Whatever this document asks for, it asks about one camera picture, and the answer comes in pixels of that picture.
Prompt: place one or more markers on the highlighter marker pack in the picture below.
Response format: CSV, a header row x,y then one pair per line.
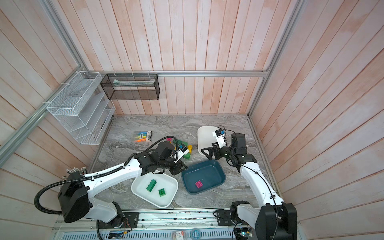
x,y
145,136

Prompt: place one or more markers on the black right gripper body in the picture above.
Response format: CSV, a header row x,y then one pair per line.
x,y
226,152

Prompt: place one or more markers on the white rectangular bin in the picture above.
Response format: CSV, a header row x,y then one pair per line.
x,y
206,138
164,181

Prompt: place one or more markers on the long green lego brick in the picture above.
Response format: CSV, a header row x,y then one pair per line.
x,y
151,185

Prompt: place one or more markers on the white rectangular bin near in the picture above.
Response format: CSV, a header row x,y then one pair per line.
x,y
164,181

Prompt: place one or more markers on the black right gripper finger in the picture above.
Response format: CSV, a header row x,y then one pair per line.
x,y
210,153
215,146

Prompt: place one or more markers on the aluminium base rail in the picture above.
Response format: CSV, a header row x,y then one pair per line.
x,y
156,224

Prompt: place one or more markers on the red cup of pencils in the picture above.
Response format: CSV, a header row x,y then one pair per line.
x,y
81,171

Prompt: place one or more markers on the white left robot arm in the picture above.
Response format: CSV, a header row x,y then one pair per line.
x,y
77,195

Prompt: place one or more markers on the dark green 2x4 lego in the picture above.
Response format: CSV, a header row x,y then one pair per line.
x,y
179,142

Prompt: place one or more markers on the green square lego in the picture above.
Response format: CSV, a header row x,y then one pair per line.
x,y
162,192

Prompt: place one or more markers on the teal rectangular bin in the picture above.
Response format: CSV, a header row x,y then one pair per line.
x,y
209,172

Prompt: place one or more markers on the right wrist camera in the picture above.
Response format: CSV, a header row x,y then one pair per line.
x,y
220,135

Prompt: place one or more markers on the black mesh wall basket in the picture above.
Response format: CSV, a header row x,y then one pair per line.
x,y
131,87

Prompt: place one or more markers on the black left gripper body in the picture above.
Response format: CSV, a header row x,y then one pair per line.
x,y
168,162

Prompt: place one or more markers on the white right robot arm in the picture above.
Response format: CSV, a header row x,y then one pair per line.
x,y
275,219

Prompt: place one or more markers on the white wire mesh shelf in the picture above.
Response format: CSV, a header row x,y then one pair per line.
x,y
83,112

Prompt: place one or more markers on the white rectangular bin far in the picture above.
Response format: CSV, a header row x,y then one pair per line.
x,y
206,138

